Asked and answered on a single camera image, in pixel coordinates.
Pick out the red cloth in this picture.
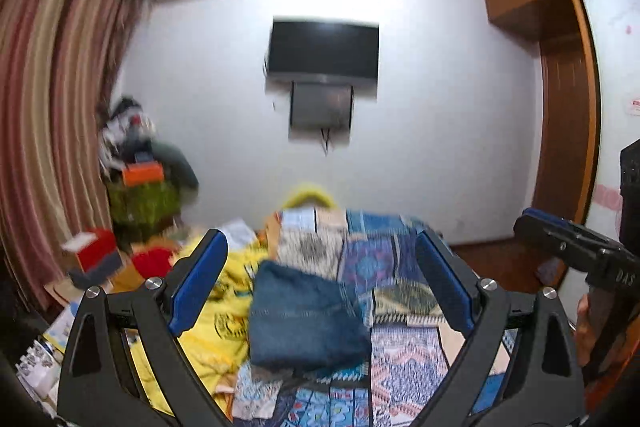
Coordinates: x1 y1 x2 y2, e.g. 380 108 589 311
130 246 174 281

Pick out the striped red curtain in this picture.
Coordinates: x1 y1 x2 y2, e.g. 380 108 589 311
0 0 157 314

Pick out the pile of bags and clutter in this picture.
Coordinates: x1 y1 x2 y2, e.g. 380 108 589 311
97 95 162 181

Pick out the dark green jacket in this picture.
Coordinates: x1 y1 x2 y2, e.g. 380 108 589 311
150 141 200 208

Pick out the blue denim garment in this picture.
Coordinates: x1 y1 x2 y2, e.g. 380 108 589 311
248 260 374 371

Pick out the white sliding door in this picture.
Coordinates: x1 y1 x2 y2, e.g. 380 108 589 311
556 0 640 323

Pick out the wooden wardrobe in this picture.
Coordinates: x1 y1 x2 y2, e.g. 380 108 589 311
480 0 632 251

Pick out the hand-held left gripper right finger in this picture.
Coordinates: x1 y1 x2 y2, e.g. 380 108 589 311
414 229 587 427

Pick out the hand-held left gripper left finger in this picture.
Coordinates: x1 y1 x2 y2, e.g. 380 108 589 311
56 229 237 427

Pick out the blue patchwork blanket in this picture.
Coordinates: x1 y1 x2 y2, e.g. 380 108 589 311
215 206 517 427

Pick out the red and grey box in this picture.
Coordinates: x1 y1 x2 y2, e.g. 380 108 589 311
61 227 124 289

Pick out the pile of printed booklets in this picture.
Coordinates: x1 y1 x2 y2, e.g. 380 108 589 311
14 306 77 409

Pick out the orange box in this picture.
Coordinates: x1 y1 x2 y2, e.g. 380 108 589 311
122 161 165 187

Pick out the grey box under television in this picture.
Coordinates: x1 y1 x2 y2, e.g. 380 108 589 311
288 81 356 141

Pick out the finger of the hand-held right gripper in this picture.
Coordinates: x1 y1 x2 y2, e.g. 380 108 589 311
513 207 610 277

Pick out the black wall television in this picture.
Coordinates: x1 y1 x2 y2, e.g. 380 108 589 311
266 20 380 90

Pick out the yellow hanger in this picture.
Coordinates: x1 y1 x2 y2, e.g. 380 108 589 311
281 181 337 210

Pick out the yellow printed garment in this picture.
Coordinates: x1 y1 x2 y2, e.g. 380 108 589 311
127 227 282 419

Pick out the person's right hand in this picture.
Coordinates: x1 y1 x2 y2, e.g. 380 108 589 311
575 294 597 368

